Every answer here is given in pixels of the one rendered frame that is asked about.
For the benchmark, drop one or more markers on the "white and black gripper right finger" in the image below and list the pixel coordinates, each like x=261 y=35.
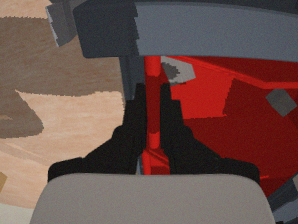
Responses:
x=190 y=155

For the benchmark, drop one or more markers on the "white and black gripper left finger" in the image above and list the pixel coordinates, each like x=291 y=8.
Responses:
x=124 y=147

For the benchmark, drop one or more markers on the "grey block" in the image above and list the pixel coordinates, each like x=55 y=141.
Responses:
x=281 y=101
x=177 y=71

